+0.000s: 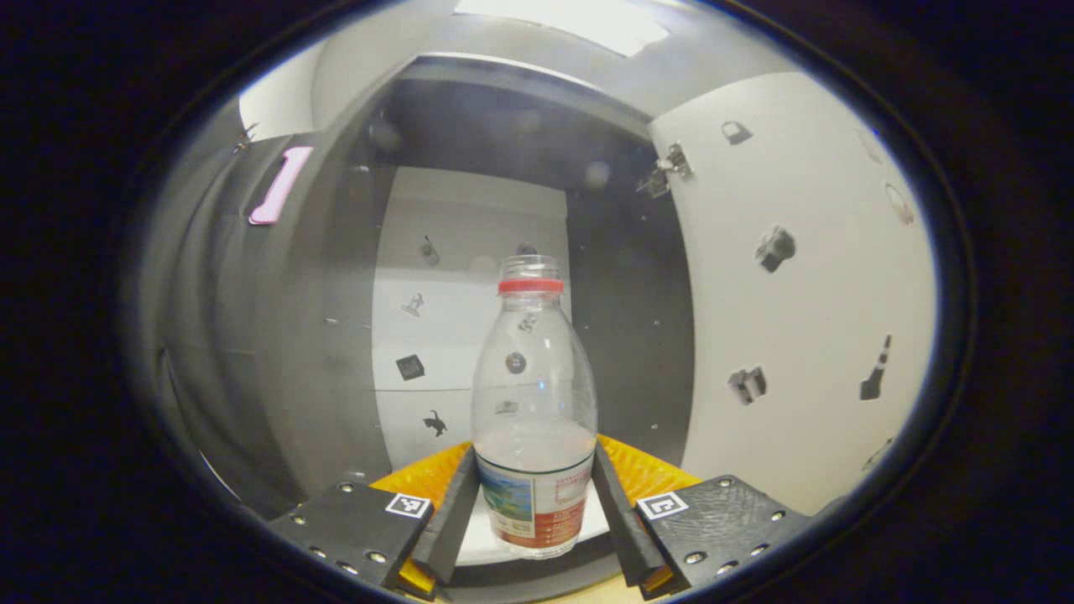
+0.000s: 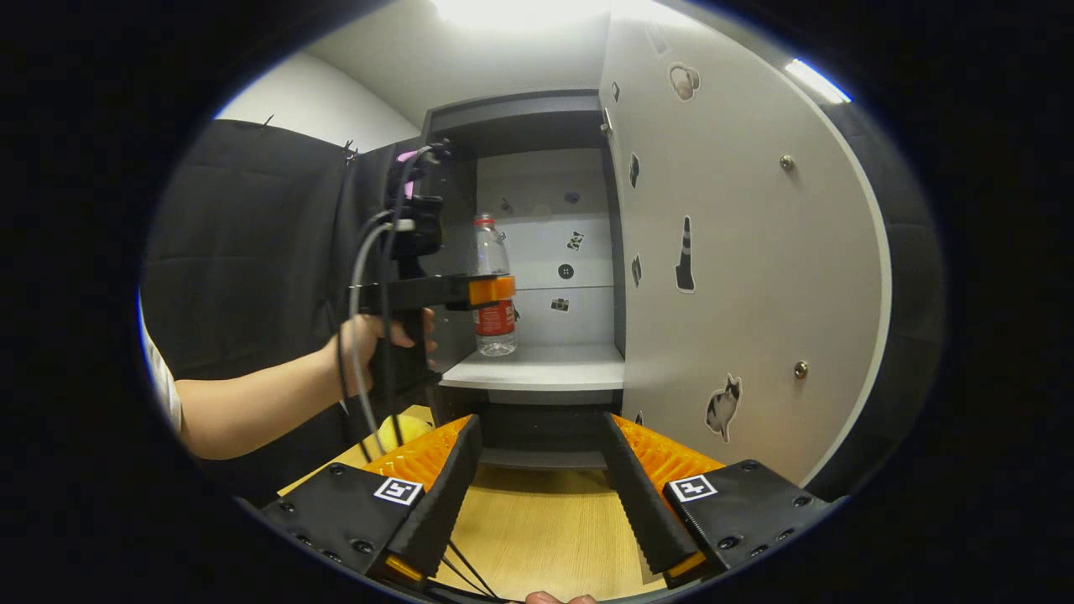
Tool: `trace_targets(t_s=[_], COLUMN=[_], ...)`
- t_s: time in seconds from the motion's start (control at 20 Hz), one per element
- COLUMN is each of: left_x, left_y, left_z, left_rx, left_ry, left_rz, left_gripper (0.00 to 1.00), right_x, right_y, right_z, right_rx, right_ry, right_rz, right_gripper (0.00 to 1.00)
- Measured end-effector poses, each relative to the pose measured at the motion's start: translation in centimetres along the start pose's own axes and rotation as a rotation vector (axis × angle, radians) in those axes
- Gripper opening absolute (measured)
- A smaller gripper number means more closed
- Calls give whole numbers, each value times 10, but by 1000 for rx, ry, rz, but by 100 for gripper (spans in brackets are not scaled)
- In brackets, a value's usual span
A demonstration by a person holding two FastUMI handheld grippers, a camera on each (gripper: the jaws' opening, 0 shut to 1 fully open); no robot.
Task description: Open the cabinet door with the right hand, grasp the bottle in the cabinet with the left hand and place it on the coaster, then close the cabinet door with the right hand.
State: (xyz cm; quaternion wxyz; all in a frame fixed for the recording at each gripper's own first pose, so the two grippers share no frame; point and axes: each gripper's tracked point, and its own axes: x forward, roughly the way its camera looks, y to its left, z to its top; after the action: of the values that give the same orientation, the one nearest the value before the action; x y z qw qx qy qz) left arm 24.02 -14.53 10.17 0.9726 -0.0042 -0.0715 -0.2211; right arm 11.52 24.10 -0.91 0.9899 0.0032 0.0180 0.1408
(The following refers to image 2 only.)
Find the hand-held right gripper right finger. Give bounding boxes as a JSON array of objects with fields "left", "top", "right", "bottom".
[{"left": 600, "top": 411, "right": 844, "bottom": 588}]

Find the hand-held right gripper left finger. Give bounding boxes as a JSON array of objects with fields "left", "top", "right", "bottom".
[{"left": 256, "top": 414, "right": 483, "bottom": 584}]

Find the clear plastic bottle red label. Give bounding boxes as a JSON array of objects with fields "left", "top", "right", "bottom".
[{"left": 472, "top": 213, "right": 519, "bottom": 357}]

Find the grey cabinet door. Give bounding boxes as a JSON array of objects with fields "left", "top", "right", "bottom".
[{"left": 597, "top": 8, "right": 893, "bottom": 489}]

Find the pale yellow round bun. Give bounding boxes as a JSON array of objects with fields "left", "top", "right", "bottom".
[{"left": 376, "top": 413, "right": 437, "bottom": 458}]

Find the black backdrop cloth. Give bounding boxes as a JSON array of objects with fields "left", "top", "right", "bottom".
[{"left": 138, "top": 105, "right": 945, "bottom": 504}]

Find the wide ceiling light panel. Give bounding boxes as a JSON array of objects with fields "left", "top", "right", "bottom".
[{"left": 432, "top": 0, "right": 613, "bottom": 30}]

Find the white shirt sleeve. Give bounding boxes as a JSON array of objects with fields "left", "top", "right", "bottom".
[{"left": 137, "top": 302, "right": 184, "bottom": 433}]

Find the narrow ceiling light strip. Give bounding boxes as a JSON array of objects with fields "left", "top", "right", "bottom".
[{"left": 785, "top": 57, "right": 852, "bottom": 105}]

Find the black cable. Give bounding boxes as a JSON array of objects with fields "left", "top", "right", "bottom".
[{"left": 334, "top": 141, "right": 504, "bottom": 603}]

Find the grey cable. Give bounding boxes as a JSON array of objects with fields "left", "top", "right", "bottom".
[{"left": 347, "top": 218, "right": 416, "bottom": 458}]

